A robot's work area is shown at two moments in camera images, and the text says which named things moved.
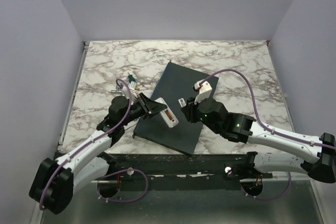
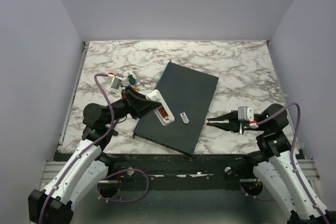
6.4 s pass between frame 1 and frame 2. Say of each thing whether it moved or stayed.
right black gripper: moved
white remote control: moved
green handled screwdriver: stayed
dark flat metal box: stayed
